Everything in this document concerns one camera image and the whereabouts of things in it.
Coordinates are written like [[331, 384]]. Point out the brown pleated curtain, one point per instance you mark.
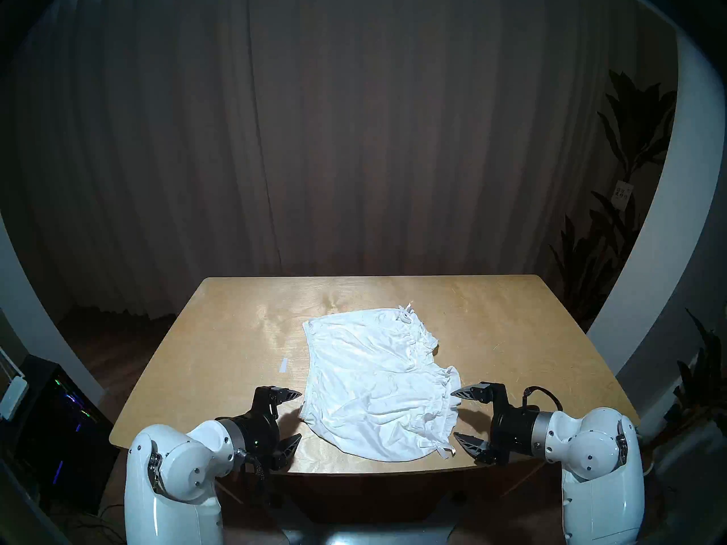
[[341, 124]]

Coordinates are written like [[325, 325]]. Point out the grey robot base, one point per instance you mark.
[[369, 537]]

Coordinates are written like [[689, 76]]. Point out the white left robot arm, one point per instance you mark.
[[170, 481]]

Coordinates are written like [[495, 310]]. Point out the black round base knob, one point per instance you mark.
[[458, 496], [276, 499]]

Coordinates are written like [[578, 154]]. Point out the white pants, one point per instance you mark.
[[375, 390]]

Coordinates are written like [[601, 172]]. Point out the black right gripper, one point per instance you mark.
[[514, 430]]

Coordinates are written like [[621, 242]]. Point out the black computer tower with lights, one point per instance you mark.
[[57, 436]]

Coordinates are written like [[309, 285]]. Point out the tall dark leafy plant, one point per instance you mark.
[[639, 124]]

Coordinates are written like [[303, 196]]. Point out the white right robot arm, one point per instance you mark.
[[596, 464]]

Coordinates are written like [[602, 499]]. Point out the small dark potted plant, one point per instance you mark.
[[704, 379]]

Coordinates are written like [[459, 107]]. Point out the white paper plant tag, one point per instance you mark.
[[622, 195]]

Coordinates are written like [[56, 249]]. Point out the white box device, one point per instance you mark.
[[12, 396]]

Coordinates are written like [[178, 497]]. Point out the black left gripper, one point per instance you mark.
[[258, 430]]

